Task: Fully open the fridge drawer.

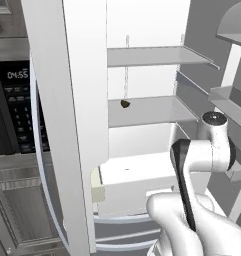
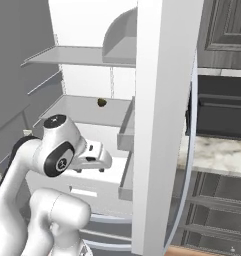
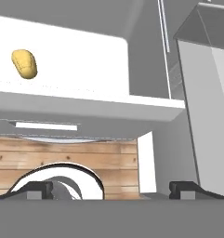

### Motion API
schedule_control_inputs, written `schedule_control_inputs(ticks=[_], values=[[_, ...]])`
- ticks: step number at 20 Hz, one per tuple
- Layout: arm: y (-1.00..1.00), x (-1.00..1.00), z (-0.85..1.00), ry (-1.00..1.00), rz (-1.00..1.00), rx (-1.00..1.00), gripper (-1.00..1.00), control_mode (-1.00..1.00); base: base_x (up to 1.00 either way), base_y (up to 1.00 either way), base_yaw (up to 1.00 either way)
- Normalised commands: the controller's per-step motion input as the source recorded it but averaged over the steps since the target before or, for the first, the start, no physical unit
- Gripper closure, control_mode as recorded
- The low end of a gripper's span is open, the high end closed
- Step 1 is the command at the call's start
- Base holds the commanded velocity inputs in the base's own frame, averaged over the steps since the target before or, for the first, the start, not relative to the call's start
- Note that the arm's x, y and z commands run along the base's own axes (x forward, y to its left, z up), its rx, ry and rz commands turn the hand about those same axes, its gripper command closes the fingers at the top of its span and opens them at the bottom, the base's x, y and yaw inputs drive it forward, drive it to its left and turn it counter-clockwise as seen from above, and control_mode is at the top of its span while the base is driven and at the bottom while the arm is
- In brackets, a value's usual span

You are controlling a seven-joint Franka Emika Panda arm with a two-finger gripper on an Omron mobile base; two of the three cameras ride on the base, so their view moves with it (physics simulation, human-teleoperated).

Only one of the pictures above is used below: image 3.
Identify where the white drawer handle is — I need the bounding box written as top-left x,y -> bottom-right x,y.
15,121 -> 78,132

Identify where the yellow potato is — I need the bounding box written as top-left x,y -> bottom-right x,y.
10,48 -> 39,80

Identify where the white fridge drawer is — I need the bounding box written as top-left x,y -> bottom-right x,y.
0,14 -> 187,145

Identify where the white and black round thing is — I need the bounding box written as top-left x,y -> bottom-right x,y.
10,162 -> 105,201

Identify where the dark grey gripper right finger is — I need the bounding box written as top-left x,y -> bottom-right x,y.
168,180 -> 224,201

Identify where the grey fridge door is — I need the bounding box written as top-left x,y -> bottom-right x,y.
173,2 -> 224,199

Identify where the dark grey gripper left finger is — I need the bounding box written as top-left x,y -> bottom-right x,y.
0,180 -> 54,201

